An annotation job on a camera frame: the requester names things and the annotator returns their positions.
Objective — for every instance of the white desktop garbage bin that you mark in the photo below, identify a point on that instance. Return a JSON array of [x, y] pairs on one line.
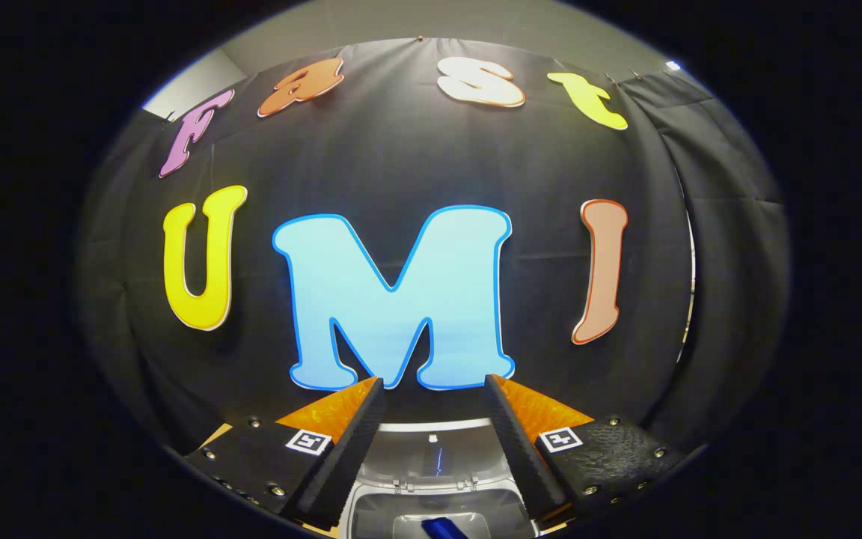
[[416, 453]]

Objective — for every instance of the black backdrop cloth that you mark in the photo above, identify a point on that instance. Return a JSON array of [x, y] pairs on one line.
[[401, 150]]

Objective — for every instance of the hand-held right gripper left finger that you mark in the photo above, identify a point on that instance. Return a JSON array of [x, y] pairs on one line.
[[345, 457]]

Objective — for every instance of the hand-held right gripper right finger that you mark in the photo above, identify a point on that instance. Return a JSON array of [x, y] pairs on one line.
[[521, 457]]

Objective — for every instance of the silver pop can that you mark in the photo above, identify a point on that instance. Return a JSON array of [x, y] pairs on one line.
[[442, 528]]

